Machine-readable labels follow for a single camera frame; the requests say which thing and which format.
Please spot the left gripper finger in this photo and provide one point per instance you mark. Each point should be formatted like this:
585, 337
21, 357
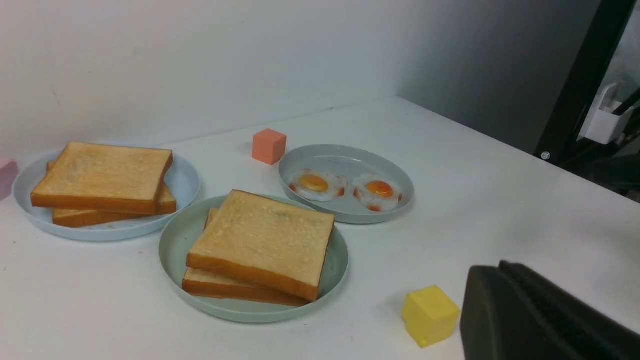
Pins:
511, 312

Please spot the toast slice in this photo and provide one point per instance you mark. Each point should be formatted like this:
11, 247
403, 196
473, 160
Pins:
198, 282
166, 204
106, 178
267, 243

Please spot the yellow cube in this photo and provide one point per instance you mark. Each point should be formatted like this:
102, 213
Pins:
430, 315

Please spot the front fried egg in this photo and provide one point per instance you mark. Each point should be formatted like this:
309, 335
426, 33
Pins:
376, 192

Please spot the fried egg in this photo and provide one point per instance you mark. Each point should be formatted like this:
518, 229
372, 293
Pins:
317, 186
376, 192

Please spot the grey egg plate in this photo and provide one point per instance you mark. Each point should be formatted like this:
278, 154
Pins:
350, 163

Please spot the left fried egg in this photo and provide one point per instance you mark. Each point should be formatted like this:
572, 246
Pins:
317, 186

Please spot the orange cube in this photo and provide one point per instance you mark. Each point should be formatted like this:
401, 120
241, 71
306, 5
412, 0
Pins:
269, 146

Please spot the mint green centre plate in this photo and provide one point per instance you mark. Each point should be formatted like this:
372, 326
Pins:
185, 228

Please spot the light blue bread plate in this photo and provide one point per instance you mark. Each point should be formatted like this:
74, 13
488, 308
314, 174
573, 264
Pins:
182, 178

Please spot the pink cube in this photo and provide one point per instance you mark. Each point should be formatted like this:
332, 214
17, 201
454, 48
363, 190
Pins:
9, 170

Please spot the white wall holder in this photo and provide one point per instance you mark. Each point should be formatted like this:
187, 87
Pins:
601, 125

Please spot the black frame post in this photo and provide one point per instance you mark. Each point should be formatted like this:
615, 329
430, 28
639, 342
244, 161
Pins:
559, 142

